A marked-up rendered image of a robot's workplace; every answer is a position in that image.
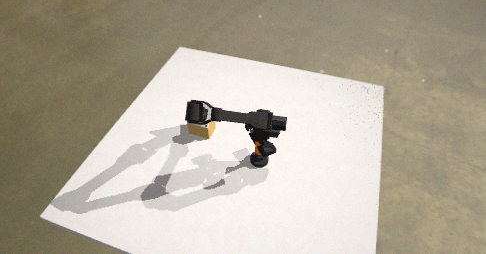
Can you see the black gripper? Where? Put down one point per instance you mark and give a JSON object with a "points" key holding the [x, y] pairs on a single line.
{"points": [[266, 148]]}

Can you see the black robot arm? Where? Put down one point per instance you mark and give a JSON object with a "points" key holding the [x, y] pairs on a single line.
{"points": [[262, 120]]}

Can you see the orange knob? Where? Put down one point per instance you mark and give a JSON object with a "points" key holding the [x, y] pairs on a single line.
{"points": [[256, 150]]}

